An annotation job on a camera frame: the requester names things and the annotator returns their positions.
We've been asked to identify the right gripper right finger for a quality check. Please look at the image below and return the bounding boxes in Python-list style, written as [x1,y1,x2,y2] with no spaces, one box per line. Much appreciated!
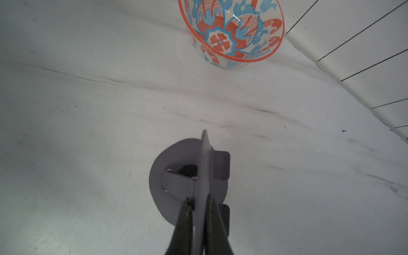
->
[204,194,234,255]

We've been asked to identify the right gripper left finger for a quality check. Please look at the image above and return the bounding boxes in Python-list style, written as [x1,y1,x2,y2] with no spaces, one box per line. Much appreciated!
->
[165,198,193,255]

